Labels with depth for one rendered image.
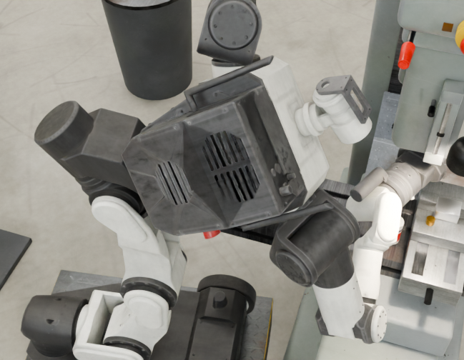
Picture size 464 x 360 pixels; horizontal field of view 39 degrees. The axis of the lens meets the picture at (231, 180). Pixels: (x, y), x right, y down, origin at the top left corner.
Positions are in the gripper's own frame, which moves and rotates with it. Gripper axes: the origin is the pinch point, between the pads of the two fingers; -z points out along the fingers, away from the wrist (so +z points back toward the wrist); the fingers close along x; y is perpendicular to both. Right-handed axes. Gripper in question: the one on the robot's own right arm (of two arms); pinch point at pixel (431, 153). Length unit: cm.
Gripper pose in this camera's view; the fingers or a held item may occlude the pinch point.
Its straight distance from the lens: 168.6
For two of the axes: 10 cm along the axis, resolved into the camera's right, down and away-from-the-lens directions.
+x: -7.2, -5.2, 4.7
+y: 0.2, 6.6, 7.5
